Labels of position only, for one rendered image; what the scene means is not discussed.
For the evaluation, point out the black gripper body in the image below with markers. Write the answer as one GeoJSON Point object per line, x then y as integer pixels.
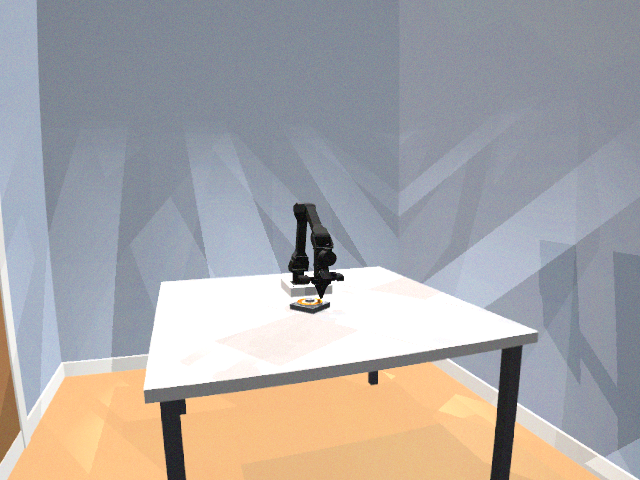
{"type": "Point", "coordinates": [304, 279]}

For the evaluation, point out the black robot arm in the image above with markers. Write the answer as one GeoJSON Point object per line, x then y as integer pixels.
{"type": "Point", "coordinates": [320, 238]}

